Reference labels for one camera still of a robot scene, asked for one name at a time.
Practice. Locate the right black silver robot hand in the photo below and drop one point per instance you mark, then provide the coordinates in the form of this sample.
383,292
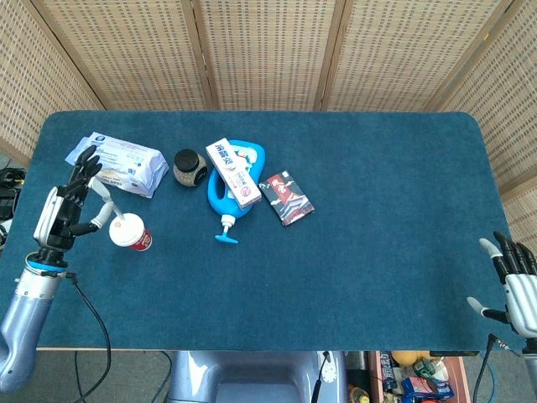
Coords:
522,294

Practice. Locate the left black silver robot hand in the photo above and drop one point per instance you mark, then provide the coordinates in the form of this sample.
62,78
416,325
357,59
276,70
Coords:
58,218

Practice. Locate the transparent plastic straw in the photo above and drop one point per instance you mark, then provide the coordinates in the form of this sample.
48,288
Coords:
120,216

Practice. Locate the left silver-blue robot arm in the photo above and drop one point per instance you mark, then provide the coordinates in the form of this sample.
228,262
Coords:
27,310

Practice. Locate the red cup with white lid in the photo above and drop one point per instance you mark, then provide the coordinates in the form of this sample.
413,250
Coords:
130,235

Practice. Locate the black equipment pile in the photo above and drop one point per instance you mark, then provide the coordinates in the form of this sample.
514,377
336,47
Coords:
8,193

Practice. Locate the white blue wet wipes pack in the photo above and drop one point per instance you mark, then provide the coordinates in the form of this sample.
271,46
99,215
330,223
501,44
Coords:
130,161

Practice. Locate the pink storage crate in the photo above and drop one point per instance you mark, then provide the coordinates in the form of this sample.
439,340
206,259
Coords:
458,373

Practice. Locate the green white snack bag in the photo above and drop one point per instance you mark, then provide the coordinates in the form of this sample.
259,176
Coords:
424,369

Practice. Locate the blue pink product box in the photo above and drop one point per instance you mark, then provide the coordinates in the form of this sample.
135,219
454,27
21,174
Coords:
428,388

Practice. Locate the orange round fruit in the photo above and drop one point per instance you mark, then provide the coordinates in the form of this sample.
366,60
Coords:
403,359

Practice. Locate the woven bamboo screen panel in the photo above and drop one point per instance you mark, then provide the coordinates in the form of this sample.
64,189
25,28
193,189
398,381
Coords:
134,54
507,109
411,54
29,84
268,54

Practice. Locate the round jar with black lid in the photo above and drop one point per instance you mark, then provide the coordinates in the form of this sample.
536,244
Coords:
189,168

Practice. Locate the dark snack pack with lettering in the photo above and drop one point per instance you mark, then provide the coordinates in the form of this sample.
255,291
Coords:
386,371

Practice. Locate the blue pump detergent bottle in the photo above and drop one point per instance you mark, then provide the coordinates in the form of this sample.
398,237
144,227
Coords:
222,201

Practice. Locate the blue felt table mat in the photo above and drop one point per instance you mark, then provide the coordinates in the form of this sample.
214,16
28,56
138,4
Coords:
356,260

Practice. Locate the white pink toothpaste box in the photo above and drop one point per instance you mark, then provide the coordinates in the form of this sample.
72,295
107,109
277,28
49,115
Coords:
233,172

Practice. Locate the black red patterned card box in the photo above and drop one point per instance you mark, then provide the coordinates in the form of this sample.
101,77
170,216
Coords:
287,199

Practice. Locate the grey-blue robot torso base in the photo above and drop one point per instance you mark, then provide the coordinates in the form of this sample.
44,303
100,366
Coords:
251,378

